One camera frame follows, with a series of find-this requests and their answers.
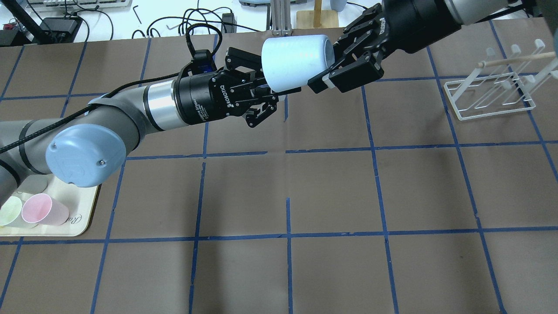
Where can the light blue ikea cup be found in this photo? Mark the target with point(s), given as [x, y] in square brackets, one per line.
[290, 62]

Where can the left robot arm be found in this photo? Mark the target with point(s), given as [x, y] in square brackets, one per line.
[87, 147]

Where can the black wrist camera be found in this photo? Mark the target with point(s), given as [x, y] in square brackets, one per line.
[202, 62]

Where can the pink plastic cup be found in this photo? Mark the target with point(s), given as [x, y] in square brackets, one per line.
[45, 210]

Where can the pale green plastic cup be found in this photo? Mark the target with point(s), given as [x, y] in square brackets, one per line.
[10, 214]

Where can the white cup rack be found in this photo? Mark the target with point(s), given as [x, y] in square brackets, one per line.
[502, 86]

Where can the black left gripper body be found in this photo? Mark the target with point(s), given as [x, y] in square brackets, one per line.
[198, 99]

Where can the cream plastic tray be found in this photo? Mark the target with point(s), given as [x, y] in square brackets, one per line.
[80, 202]

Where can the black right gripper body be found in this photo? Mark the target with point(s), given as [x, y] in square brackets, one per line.
[416, 26]

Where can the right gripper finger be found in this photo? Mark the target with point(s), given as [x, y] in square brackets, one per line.
[358, 72]
[366, 33]

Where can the black power adapter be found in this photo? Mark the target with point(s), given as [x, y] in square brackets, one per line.
[62, 29]

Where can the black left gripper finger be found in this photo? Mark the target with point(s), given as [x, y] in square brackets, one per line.
[264, 104]
[243, 67]

